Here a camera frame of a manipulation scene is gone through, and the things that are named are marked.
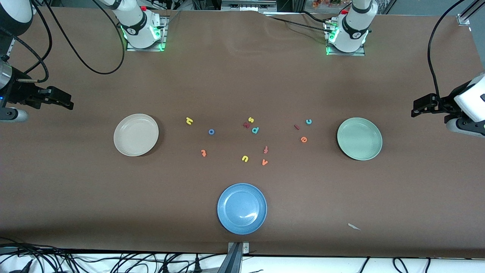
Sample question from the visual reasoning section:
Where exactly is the beige brown plate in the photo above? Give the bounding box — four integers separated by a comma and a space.
113, 113, 160, 157

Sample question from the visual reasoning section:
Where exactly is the blue plate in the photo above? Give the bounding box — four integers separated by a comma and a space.
217, 183, 268, 235

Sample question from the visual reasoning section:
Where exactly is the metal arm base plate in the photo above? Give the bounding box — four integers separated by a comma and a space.
126, 15, 169, 52
326, 45, 366, 57

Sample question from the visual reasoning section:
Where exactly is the grey metal equipment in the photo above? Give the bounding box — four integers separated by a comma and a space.
221, 0, 277, 11

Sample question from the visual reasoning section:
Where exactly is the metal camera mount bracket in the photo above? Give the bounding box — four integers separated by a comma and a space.
227, 242, 250, 273

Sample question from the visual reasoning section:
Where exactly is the green plate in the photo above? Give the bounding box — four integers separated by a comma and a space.
337, 117, 383, 161

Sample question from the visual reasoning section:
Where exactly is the black table cable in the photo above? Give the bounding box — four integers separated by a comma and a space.
270, 16, 332, 33
296, 11, 341, 24

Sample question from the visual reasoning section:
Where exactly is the brown paper table cover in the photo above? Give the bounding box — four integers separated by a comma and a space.
0, 7, 485, 259

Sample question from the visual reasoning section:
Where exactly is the aluminium frame profile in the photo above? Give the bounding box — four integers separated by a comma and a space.
5, 36, 19, 58
457, 0, 485, 26

